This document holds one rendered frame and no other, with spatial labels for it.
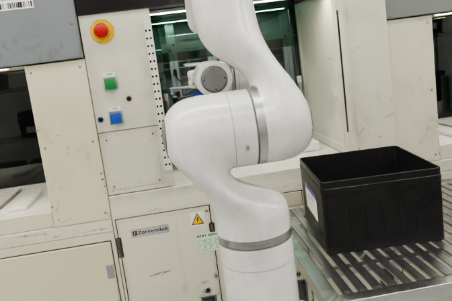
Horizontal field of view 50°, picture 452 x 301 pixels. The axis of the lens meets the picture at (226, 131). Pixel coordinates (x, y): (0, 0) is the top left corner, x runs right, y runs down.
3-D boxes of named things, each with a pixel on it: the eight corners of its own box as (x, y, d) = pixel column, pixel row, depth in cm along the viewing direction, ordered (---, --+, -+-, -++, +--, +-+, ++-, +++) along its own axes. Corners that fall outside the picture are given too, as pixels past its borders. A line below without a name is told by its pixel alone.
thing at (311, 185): (304, 216, 139) (298, 157, 136) (400, 203, 139) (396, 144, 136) (327, 255, 111) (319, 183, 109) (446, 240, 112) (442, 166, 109)
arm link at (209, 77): (227, 58, 123) (190, 63, 122) (234, 58, 110) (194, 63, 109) (231, 91, 124) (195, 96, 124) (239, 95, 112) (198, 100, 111)
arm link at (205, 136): (300, 242, 74) (283, 87, 70) (179, 263, 72) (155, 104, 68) (282, 218, 86) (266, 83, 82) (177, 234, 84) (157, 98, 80)
